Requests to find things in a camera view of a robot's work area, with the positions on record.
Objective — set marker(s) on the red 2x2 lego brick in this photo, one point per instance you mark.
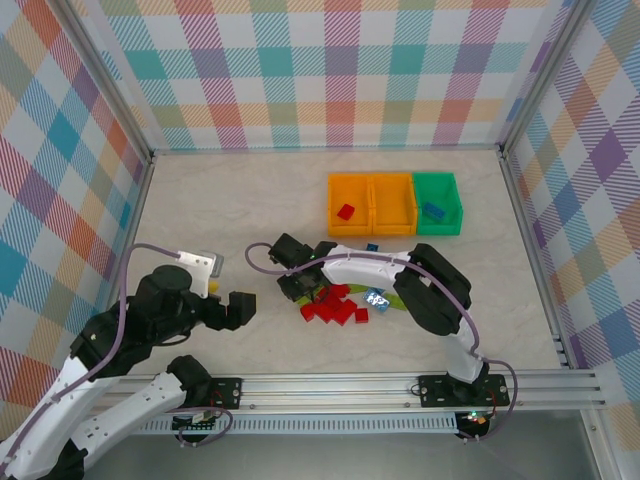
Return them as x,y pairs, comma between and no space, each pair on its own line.
361,316
308,313

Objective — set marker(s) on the glossy blue 2x4 lego brick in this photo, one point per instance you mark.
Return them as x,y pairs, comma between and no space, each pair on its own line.
376,300

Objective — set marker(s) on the small blue lego brick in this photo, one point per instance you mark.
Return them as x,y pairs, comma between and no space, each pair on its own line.
372,247

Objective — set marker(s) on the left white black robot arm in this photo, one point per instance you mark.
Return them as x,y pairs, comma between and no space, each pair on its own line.
145,400

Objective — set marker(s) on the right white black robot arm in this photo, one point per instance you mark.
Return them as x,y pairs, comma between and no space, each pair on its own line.
365,270

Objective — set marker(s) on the small controller board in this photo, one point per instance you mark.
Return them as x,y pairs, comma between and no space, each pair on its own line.
480,421
195,420

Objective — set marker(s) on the green plastic bin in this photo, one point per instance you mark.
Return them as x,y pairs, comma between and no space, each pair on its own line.
437,227

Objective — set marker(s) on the thin aluminium frame bar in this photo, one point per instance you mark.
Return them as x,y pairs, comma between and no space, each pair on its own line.
325,150

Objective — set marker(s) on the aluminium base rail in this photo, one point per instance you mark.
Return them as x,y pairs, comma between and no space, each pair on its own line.
325,390

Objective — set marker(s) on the aluminium frame post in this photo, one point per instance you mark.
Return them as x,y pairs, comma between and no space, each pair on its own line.
541,75
114,75

